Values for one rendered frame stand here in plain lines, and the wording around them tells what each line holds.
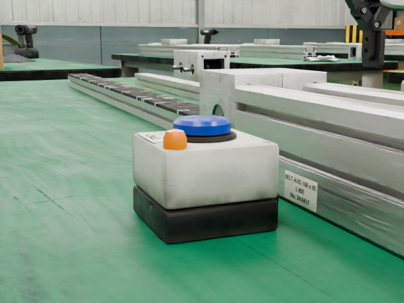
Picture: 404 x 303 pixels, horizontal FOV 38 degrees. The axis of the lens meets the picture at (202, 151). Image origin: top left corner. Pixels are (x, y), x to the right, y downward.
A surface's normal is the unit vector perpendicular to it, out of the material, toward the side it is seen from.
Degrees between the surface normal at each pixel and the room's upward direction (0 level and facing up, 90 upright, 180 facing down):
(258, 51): 90
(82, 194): 0
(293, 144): 90
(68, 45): 90
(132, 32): 90
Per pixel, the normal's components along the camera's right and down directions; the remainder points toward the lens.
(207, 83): -0.93, 0.07
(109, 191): 0.00, -0.98
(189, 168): 0.37, 0.18
